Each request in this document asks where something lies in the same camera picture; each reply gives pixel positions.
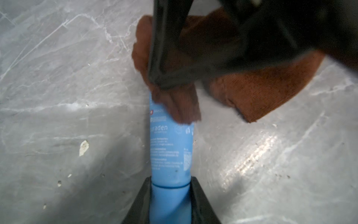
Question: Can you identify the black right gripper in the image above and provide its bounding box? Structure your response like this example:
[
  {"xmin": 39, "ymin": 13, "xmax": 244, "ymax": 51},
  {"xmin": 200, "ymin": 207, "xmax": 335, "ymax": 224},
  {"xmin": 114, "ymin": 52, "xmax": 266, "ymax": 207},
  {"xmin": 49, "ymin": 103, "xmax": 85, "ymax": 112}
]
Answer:
[{"xmin": 221, "ymin": 1, "xmax": 358, "ymax": 72}]

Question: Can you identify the blue toothpaste tube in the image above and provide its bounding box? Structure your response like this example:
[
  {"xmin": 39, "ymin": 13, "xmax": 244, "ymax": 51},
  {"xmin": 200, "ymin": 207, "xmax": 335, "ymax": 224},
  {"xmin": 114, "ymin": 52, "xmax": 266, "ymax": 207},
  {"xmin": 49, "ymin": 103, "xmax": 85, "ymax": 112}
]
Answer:
[{"xmin": 149, "ymin": 99, "xmax": 194, "ymax": 224}]

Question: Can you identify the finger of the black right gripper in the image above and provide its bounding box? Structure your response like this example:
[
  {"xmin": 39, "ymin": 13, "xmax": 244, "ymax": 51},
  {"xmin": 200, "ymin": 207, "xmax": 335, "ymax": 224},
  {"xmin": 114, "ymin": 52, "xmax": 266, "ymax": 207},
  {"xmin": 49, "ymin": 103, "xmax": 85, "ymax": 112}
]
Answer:
[
  {"xmin": 164, "ymin": 42, "xmax": 249, "ymax": 88},
  {"xmin": 147, "ymin": 1, "xmax": 193, "ymax": 88}
]

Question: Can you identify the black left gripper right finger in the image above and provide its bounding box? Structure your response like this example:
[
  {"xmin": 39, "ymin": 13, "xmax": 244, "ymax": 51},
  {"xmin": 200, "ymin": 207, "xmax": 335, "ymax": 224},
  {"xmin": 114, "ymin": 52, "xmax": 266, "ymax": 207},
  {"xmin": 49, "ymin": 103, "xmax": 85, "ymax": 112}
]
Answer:
[{"xmin": 190, "ymin": 176, "xmax": 221, "ymax": 224}]

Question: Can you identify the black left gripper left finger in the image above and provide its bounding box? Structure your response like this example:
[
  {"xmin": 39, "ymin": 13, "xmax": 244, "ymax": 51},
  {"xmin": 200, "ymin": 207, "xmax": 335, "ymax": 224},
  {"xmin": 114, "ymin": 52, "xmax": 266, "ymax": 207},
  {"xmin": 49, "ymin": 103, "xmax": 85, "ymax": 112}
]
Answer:
[{"xmin": 121, "ymin": 177, "xmax": 151, "ymax": 224}]

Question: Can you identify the brown cloth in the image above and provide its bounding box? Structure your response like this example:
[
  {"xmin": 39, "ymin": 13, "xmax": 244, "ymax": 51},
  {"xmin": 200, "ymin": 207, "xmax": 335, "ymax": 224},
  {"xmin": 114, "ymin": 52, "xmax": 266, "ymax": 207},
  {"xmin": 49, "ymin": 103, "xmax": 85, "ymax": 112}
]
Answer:
[{"xmin": 132, "ymin": 8, "xmax": 325, "ymax": 124}]

